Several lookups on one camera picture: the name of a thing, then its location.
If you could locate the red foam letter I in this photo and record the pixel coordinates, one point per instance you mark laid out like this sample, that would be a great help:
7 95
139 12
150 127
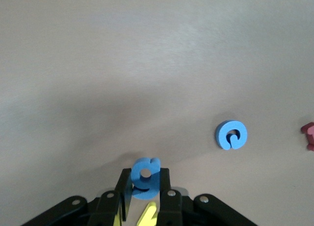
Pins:
309 133

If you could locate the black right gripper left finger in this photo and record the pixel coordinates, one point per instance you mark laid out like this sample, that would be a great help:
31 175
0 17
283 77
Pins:
103 208

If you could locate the blue foam number 9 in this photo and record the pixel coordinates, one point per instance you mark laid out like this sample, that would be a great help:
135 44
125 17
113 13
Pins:
137 172

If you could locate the blue foam letter C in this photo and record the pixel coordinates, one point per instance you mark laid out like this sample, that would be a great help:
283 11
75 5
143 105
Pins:
222 137

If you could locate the yellow foam letter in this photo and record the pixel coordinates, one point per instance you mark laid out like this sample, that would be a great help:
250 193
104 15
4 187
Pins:
147 216

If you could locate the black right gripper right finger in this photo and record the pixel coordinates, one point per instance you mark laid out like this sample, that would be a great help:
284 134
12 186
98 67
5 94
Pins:
176 208

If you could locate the brown table cover sheet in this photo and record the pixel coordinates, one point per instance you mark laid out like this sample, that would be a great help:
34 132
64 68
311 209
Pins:
98 64

